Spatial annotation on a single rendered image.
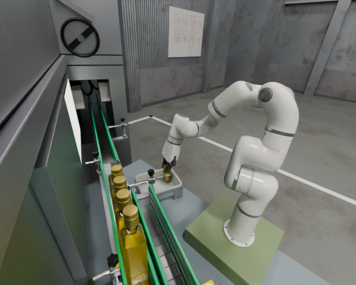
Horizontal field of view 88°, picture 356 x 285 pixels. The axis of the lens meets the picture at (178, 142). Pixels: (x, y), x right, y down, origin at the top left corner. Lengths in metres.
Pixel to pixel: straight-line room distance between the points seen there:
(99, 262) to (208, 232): 0.44
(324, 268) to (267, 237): 1.19
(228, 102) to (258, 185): 0.30
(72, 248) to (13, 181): 0.28
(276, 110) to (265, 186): 0.24
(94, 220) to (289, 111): 0.91
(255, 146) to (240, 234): 0.37
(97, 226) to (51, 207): 0.58
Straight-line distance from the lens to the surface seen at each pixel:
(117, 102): 1.53
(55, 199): 0.41
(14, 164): 0.28
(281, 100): 0.60
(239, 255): 0.84
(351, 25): 8.28
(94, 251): 0.92
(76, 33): 1.45
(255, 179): 0.66
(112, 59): 1.47
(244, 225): 0.78
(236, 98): 0.68
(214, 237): 0.84
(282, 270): 0.95
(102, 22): 1.47
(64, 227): 0.46
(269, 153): 0.63
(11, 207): 0.26
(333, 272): 2.11
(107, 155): 1.19
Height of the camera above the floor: 1.51
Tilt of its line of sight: 29 degrees down
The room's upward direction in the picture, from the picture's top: 3 degrees clockwise
